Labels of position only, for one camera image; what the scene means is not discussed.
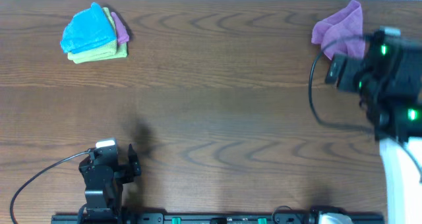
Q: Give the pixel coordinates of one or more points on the purple microfiber cloth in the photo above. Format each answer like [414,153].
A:
[344,23]

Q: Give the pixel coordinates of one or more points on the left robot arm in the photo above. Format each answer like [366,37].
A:
[104,178]

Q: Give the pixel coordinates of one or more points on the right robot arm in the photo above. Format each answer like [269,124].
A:
[388,82]

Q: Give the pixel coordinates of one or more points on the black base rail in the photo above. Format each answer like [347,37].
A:
[159,218]

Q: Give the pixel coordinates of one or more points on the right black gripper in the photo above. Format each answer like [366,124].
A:
[351,67]

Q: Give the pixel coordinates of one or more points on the small purple folded cloth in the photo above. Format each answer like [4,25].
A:
[122,34]

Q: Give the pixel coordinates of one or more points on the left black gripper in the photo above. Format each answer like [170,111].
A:
[118,173]

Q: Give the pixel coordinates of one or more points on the green folded cloth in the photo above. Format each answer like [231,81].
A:
[111,50]

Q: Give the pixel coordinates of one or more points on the blue folded cloth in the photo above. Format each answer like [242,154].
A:
[87,30]

